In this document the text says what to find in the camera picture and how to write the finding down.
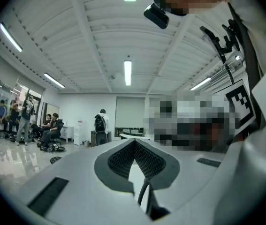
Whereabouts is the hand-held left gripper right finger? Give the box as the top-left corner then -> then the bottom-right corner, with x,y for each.
135,138 -> 236,224

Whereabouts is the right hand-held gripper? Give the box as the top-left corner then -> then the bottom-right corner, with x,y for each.
225,79 -> 257,130

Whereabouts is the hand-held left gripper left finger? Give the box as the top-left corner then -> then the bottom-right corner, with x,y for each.
15,138 -> 153,225

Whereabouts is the pile of black rigs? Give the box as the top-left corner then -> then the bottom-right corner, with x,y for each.
0,130 -> 66,153

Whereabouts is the white water dispenser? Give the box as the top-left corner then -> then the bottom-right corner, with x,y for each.
73,120 -> 85,146

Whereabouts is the white drawer cabinet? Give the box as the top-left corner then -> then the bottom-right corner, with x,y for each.
60,126 -> 75,143

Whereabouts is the brown wooden cabinet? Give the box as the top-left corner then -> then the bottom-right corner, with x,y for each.
90,130 -> 113,148

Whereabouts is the black shell backpack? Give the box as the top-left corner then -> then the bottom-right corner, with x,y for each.
94,115 -> 107,146

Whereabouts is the black office chair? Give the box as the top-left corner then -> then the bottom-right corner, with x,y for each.
50,119 -> 65,145

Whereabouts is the black gooseneck phone holder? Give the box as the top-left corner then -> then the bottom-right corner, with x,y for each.
199,19 -> 245,85

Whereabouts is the person's grey clothed body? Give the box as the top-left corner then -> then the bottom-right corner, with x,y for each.
226,1 -> 266,91

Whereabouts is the wide grey roller blind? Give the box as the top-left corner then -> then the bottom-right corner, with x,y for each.
0,52 -> 46,96

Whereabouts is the leaning wall mirror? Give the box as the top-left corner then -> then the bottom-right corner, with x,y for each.
41,101 -> 60,124

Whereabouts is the black head-mounted camera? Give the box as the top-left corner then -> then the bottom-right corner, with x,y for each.
143,3 -> 170,30

